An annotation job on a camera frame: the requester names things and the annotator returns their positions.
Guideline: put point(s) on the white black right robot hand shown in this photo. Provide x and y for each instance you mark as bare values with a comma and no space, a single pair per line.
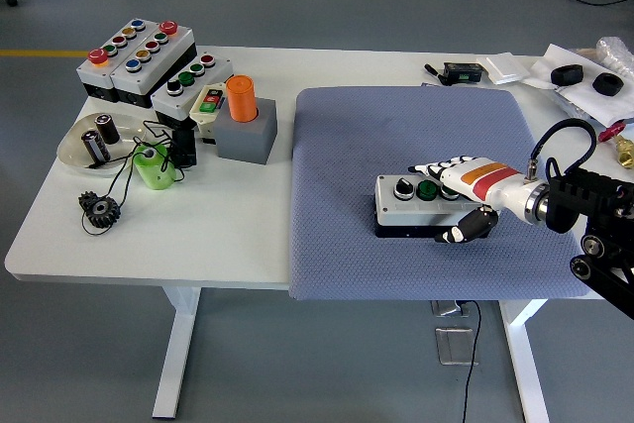
490,180

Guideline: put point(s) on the four-button white control box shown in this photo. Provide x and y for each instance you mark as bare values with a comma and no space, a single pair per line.
406,212
167,103

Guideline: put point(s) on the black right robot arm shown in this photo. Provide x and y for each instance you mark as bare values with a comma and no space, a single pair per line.
594,200

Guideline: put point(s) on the five-button box with mushroom button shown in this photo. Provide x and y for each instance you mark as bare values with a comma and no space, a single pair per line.
92,77
164,54

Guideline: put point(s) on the clear plastic bag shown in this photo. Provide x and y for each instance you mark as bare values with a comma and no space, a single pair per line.
569,103

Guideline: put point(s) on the black module with green terminal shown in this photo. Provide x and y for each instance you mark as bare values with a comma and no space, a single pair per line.
461,72

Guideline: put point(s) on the black pen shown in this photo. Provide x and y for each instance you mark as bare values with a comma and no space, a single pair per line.
434,71

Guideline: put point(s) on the white paper sheet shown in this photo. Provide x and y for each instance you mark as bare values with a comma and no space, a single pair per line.
594,105

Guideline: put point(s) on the metal floor socket box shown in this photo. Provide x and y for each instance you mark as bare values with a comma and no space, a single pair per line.
448,308

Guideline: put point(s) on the brass valve body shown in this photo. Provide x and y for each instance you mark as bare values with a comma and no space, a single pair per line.
625,151

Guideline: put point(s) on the grey-blue textured mat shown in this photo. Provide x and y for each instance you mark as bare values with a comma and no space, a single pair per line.
347,170

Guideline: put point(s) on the metal floor outlet plate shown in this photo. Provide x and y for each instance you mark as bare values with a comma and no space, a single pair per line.
453,346

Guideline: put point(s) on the clear bubble wrap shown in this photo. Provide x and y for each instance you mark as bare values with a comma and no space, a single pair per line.
614,52

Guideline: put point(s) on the white table leg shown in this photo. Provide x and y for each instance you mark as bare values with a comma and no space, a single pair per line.
176,353
525,358

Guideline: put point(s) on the grey block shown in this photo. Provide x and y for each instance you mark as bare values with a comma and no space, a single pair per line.
245,140

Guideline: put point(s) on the orange cylinder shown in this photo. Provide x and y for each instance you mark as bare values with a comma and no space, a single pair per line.
241,101

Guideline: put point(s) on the small black adapter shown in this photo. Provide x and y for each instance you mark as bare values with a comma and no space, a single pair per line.
184,148

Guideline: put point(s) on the green cylinder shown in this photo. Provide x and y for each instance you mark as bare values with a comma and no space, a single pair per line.
154,170

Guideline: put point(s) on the dark cylindrical capacitor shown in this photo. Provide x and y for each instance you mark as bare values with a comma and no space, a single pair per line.
95,146
107,130

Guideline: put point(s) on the black metal gear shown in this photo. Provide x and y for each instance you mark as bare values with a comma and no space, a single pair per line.
102,210

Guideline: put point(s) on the clear shallow dish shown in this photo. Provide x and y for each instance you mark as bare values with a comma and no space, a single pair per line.
74,150

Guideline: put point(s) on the cream red-green switch box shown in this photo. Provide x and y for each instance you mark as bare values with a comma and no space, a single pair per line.
208,101

